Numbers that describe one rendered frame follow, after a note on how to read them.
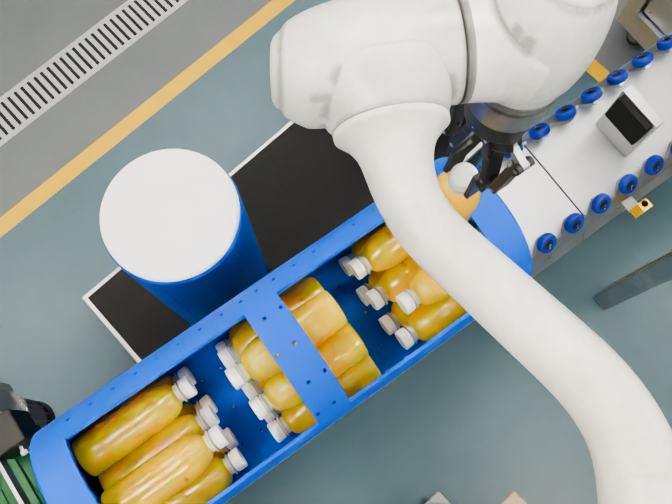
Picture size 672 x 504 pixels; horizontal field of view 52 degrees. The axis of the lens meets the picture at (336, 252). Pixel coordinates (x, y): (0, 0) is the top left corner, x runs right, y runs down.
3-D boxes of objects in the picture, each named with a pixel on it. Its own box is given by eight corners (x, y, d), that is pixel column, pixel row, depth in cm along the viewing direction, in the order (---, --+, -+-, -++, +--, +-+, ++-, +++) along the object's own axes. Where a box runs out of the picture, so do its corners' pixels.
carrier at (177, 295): (290, 276, 226) (211, 243, 228) (265, 180, 141) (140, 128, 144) (252, 358, 219) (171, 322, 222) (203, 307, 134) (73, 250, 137)
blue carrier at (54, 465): (520, 300, 140) (548, 244, 114) (148, 574, 127) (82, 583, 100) (432, 199, 150) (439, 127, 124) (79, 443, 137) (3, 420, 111)
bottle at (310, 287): (327, 301, 131) (237, 363, 128) (308, 270, 129) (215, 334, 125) (340, 313, 125) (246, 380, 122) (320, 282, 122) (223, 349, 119)
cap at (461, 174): (456, 197, 96) (458, 192, 94) (443, 173, 97) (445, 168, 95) (481, 186, 96) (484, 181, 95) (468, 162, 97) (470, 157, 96)
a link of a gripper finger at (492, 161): (507, 115, 80) (516, 123, 79) (497, 167, 90) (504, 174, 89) (481, 133, 79) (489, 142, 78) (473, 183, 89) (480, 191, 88)
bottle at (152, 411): (100, 474, 122) (198, 405, 125) (89, 481, 115) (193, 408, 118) (77, 439, 123) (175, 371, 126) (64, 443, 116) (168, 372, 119)
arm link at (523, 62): (558, 13, 70) (430, 32, 69) (622, -104, 55) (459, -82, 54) (586, 111, 67) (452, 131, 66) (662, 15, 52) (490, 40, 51)
